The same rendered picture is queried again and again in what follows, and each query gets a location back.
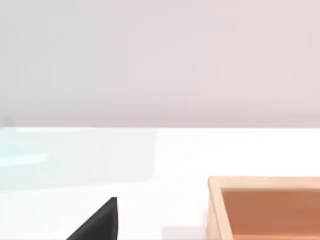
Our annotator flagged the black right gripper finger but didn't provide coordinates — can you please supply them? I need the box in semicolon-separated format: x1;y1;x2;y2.
65;196;119;240

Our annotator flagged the shallow salmon-coloured box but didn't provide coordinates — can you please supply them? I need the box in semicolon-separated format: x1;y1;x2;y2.
207;175;320;240

